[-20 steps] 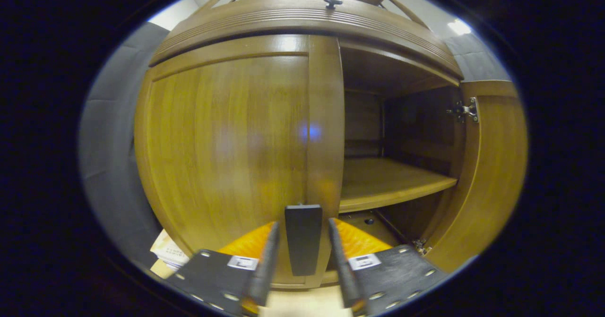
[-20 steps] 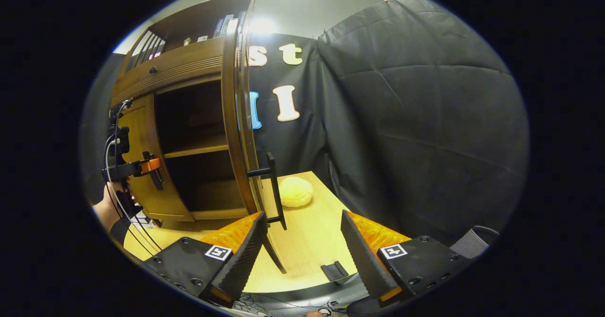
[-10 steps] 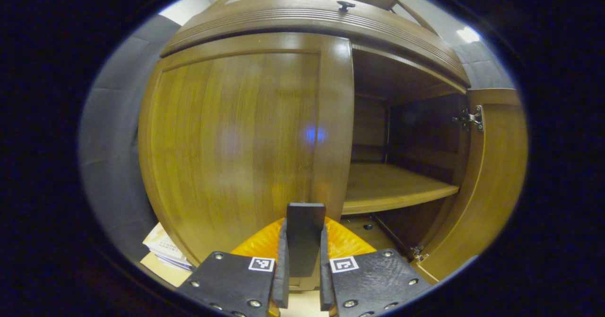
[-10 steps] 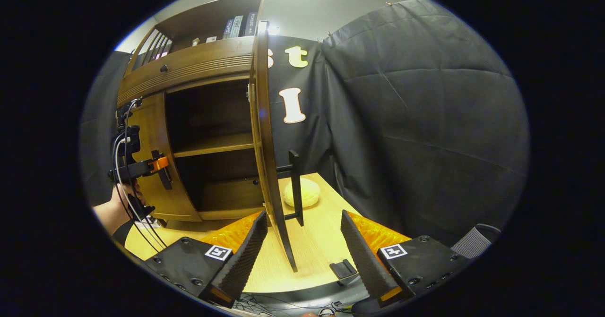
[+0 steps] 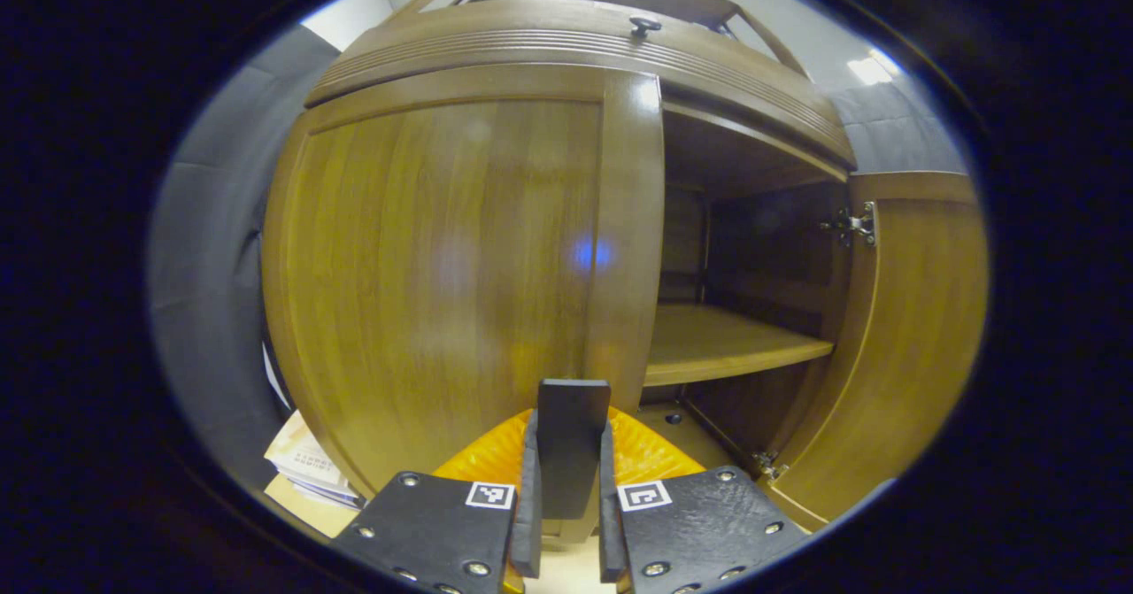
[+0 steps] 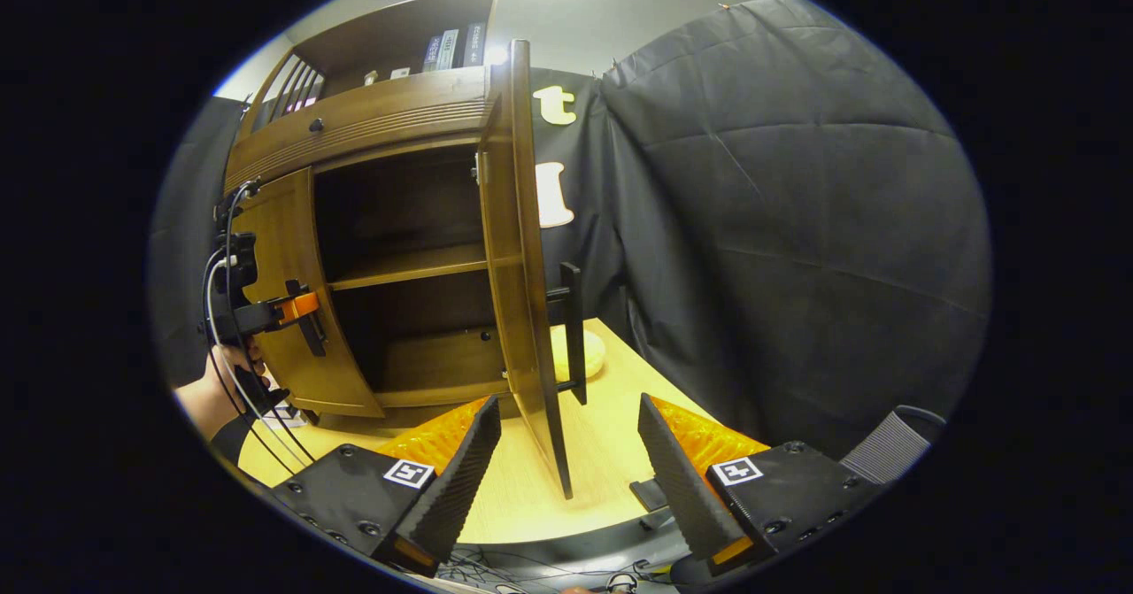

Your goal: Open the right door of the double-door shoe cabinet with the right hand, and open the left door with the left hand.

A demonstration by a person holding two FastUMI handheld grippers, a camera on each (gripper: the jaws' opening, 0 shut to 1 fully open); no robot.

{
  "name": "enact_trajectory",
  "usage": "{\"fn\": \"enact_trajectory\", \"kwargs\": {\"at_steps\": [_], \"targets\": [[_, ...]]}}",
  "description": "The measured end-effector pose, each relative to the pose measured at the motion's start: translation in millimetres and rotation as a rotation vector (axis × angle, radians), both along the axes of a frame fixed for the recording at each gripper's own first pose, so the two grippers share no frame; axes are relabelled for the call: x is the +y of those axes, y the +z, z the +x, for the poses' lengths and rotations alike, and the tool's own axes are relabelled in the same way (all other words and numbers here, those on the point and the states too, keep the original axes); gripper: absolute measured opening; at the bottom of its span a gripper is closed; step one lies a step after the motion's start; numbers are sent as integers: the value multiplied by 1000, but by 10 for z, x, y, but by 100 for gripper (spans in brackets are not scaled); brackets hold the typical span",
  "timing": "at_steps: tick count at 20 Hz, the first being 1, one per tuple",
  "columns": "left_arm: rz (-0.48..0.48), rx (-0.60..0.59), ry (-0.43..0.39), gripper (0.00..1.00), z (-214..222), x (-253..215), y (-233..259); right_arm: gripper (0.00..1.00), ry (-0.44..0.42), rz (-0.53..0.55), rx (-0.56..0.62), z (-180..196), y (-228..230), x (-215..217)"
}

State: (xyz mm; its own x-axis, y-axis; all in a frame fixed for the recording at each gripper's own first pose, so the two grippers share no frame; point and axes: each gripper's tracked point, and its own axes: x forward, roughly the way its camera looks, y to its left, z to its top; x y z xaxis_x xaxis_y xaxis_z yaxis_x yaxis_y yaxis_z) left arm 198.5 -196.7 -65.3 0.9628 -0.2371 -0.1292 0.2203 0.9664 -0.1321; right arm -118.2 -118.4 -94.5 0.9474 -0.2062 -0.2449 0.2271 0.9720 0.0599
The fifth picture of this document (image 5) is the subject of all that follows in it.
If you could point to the wooden cabinet drawer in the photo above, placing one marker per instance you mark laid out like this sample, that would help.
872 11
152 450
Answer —
531 41

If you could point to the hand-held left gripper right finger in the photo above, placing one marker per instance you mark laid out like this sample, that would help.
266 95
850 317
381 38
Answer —
611 523

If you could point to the wooden cabinet door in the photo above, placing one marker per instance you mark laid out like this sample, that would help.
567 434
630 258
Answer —
443 266
921 337

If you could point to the wooden double-door shoe cabinet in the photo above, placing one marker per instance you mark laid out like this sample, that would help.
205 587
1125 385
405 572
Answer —
770 142

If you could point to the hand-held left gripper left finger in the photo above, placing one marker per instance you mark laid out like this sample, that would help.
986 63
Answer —
527 505

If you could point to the metal door hinge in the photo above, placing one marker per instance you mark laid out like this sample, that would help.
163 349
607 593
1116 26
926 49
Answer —
854 224
770 466

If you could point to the small ceiling light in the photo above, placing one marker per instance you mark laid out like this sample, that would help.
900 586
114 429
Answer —
872 67

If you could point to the stack of papers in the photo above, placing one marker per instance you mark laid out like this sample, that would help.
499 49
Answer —
305 461

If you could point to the wooden cabinet shelf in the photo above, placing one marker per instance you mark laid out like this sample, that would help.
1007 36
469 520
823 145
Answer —
726 342

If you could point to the round dark drawer knob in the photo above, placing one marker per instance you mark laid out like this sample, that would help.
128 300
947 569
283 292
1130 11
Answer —
645 25

